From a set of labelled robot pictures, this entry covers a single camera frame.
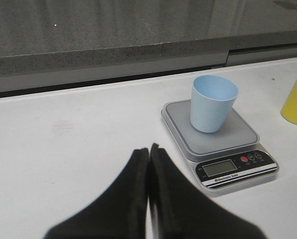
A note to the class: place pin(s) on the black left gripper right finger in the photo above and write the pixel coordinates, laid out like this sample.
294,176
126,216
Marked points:
181,211

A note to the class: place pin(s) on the light blue plastic cup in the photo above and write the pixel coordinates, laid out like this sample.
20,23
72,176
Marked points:
211,101

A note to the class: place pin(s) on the grey stone counter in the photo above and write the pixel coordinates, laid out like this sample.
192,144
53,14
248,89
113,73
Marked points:
48,45

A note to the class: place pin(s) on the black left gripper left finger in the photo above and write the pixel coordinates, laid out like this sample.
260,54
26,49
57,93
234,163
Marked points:
118,213

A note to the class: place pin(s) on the silver digital kitchen scale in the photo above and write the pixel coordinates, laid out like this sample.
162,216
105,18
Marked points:
225,161

